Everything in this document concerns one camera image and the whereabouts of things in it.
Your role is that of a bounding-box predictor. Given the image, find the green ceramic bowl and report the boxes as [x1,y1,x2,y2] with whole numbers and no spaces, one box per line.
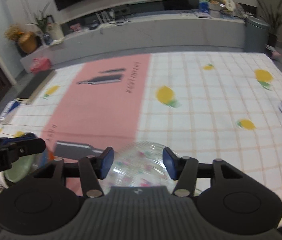
[3,153,42,183]

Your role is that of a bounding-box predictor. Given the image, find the small clear glass flowered plate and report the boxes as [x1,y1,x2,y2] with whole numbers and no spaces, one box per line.
[99,141,176,194]

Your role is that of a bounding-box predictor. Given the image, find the steel bowl orange exterior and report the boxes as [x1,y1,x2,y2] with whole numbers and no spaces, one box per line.
[36,147,54,167]

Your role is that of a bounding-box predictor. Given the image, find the white blue small box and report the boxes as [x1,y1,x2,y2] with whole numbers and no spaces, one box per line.
[0,100,20,124]

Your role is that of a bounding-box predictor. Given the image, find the black notebook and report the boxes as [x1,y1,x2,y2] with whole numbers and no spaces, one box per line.
[16,69,56,105]

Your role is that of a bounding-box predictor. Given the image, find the pink restaurant placemat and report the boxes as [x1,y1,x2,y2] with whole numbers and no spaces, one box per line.
[39,54,152,197]

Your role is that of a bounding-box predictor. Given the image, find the pink plastic basket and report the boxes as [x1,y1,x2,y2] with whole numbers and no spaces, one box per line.
[30,57,51,74]

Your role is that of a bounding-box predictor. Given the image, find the checked lemon tablecloth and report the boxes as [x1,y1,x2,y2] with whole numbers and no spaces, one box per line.
[0,52,282,200]

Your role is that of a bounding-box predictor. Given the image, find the golden vase dried flowers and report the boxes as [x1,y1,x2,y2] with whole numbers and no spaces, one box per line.
[4,24,38,55]

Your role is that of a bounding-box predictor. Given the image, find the green potted plant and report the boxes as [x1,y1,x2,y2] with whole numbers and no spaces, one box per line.
[27,2,53,46]

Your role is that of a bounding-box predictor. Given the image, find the grey marble tv bench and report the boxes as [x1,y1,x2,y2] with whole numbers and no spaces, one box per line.
[20,13,245,72]

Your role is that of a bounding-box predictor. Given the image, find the white wifi router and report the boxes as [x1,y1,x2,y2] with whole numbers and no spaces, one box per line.
[96,9,116,24]

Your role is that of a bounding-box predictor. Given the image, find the grey blue trash bin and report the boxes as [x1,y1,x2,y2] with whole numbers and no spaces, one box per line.
[244,16,270,53]

